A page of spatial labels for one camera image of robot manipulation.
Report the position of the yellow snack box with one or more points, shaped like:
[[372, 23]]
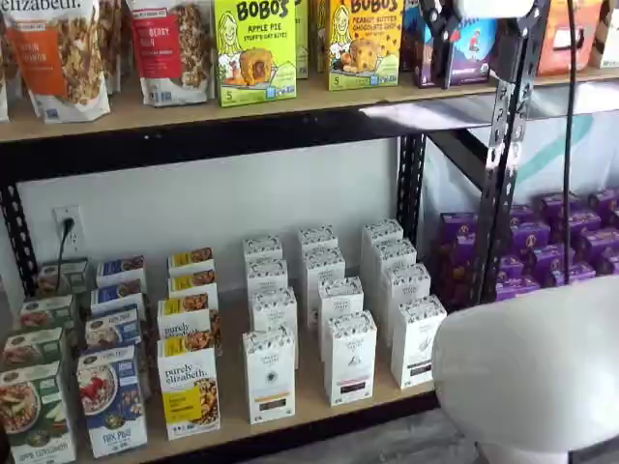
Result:
[[320, 34]]

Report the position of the white box dark strip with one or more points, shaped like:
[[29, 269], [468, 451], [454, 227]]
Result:
[[418, 348], [406, 280], [394, 251], [382, 229]]

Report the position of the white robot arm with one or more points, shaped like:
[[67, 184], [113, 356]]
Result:
[[522, 362]]

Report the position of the green oatmeal box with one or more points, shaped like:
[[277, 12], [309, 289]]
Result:
[[75, 278], [34, 411], [46, 311], [34, 345]]

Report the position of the white wall outlet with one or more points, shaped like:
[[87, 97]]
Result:
[[72, 241]]

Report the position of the blue oatmeal box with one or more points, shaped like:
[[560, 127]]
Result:
[[111, 401], [116, 295], [113, 328], [118, 268]]

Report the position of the green Bobo's apple pie box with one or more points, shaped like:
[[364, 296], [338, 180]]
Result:
[[256, 53]]

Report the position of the green snack box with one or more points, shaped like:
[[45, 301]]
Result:
[[302, 38]]

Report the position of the white snack box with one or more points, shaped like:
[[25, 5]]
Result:
[[610, 38]]

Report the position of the white granola pouch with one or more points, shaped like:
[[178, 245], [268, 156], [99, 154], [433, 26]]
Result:
[[110, 43], [3, 72]]

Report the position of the red label granola pouch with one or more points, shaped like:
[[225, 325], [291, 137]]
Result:
[[169, 53]]

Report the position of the white box pink strip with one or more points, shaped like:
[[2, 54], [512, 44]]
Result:
[[324, 263], [317, 239], [341, 295], [350, 362]]

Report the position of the orange snack box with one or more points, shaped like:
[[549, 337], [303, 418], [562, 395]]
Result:
[[587, 43]]

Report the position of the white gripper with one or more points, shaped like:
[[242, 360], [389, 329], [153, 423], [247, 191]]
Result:
[[493, 7]]

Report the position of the purple Zbar box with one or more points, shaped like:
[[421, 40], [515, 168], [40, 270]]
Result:
[[474, 48]]

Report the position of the yellow Bobo's peanut butter box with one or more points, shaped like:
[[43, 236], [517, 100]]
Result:
[[365, 48]]

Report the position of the black metal shelving rack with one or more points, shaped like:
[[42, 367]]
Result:
[[193, 154]]

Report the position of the yellow label granola box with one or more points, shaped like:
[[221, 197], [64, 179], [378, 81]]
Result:
[[188, 386], [191, 258], [193, 282], [184, 319]]

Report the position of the orange label granola pouch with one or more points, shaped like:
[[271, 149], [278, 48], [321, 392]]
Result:
[[58, 58]]

